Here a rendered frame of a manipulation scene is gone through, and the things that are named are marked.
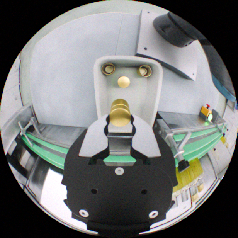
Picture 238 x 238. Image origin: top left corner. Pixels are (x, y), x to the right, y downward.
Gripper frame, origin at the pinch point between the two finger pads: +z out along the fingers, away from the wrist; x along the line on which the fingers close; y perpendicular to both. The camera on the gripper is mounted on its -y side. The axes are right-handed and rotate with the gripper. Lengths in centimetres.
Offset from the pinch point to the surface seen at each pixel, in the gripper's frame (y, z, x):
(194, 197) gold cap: 21.9, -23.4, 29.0
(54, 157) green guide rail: 17.4, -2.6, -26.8
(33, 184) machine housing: 37, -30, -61
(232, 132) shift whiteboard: 62, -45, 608
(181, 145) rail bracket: 5.0, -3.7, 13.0
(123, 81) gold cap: -4.7, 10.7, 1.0
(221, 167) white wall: 243, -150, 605
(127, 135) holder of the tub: 15.9, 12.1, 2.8
